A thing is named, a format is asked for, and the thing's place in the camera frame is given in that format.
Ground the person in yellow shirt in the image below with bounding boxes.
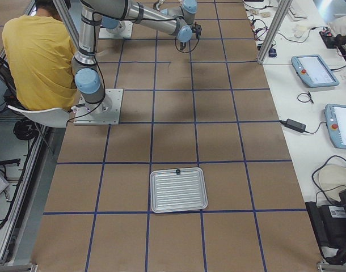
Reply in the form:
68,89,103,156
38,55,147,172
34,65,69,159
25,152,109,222
2,1,77,111

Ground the round white pad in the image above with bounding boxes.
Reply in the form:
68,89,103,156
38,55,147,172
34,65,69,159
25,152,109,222
318,164,346,202

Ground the blue teach pendant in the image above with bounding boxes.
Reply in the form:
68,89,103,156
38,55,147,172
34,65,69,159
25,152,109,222
324,104,346,149
291,54,339,88

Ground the black device with label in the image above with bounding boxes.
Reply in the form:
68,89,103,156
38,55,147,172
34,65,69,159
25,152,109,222
305,189,346,249

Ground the near blue teach pendant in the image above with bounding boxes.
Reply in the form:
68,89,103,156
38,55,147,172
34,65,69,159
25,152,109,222
324,104,346,149

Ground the aluminium frame post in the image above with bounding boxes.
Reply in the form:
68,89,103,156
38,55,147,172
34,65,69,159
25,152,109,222
258,0,292,65

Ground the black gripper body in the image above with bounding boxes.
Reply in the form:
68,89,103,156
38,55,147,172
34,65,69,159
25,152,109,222
179,42,187,50

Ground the white plastic chair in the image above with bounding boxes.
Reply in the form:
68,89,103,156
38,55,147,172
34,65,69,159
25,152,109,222
7,105,70,128

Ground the far blue teach pendant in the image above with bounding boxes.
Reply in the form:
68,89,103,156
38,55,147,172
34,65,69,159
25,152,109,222
291,54,339,88

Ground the small blue module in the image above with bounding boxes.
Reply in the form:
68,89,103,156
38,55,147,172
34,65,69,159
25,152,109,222
268,48,277,58

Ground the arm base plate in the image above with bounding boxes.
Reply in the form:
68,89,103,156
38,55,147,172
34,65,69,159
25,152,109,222
73,88,123,125
99,21,133,40

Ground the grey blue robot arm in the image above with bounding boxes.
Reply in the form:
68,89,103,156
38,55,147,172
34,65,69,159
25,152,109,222
72,1,202,114

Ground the ribbed aluminium tray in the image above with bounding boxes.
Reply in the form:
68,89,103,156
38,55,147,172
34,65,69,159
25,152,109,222
150,167,208,213

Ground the black power adapter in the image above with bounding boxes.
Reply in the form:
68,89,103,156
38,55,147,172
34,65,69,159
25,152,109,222
285,119,306,133

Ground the small black looped cable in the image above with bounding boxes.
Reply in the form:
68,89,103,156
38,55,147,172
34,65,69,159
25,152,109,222
297,91,314,104

